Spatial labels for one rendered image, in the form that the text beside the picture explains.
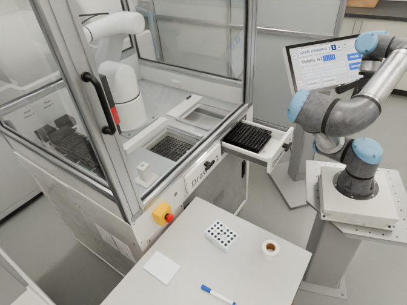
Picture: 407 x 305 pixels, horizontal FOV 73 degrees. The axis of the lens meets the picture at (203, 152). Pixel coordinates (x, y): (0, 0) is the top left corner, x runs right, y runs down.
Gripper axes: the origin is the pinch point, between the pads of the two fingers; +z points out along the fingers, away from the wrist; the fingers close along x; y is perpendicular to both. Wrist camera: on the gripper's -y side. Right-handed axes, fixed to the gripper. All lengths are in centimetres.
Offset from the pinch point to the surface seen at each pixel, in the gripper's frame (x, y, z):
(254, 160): 7.3, -38.0, 26.8
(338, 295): 21, 24, 109
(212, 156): 2, -59, 26
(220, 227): -25, -49, 49
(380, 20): 236, 76, -82
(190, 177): -14, -66, 33
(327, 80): 58, -1, -15
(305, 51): 59, -17, -31
